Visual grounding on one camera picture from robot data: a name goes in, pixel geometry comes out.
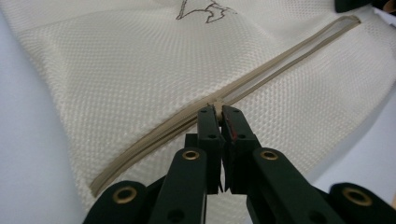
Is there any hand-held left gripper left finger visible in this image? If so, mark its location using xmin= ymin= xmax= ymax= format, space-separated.
xmin=148 ymin=105 xmax=226 ymax=224

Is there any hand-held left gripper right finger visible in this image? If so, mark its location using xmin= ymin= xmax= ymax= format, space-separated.
xmin=220 ymin=105 xmax=347 ymax=224

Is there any white mesh laundry bag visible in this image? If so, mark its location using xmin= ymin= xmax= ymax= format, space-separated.
xmin=0 ymin=0 xmax=396 ymax=224

